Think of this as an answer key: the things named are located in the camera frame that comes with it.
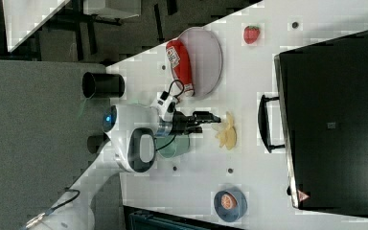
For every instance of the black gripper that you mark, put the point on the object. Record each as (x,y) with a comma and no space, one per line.
(183,125)

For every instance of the red ketchup bottle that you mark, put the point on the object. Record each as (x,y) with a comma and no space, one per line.
(180,63)

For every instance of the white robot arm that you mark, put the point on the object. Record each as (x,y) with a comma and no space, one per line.
(130,147)

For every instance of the black cylindrical cup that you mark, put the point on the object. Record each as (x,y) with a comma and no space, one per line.
(102,85)

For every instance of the red toy strawberry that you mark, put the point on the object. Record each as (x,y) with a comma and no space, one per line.
(251,34)

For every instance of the black toaster oven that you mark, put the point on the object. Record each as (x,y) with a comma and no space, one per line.
(323,99)

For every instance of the peeled yellow toy banana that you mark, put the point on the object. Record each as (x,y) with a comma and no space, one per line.
(225,132)

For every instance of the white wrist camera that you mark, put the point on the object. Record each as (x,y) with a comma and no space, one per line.
(165,104)

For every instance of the black round container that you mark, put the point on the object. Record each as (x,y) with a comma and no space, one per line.
(94,142)

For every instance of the grey round plate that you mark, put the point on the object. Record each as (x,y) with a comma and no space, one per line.
(206,59)

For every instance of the green mug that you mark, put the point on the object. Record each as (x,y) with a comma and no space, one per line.
(172,145)

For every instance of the blue bowl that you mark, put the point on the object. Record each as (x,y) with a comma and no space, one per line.
(233,214)

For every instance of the white side table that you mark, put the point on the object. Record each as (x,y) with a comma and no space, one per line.
(23,17)

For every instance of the orange slice toy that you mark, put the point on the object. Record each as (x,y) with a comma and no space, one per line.
(228,202)

